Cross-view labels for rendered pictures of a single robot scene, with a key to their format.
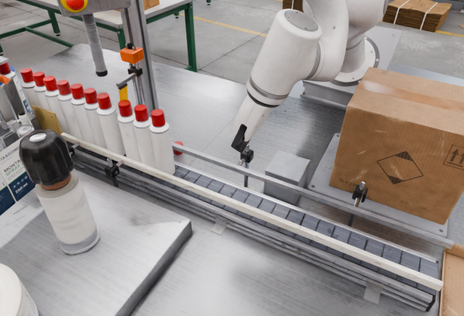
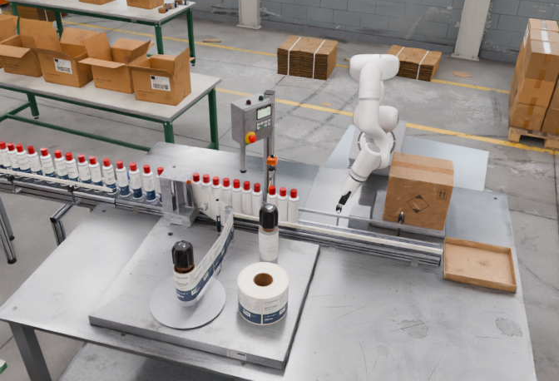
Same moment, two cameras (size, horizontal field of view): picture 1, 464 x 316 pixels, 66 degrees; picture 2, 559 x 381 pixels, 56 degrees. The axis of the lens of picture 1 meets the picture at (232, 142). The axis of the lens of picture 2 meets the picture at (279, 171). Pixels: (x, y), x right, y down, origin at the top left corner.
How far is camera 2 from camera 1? 1.68 m
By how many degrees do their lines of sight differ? 12
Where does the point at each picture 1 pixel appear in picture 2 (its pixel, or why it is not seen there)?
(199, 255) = (328, 261)
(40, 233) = (245, 261)
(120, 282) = (301, 274)
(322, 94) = not seen: hidden behind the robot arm
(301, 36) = (376, 155)
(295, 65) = (373, 165)
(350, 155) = (393, 200)
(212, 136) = (303, 202)
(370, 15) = (391, 126)
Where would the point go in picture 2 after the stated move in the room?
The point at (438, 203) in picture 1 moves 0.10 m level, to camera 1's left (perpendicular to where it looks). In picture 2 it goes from (438, 219) to (419, 221)
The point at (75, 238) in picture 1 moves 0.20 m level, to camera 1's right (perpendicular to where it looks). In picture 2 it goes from (274, 257) to (318, 250)
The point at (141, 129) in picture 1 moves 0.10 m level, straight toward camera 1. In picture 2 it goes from (284, 200) to (295, 211)
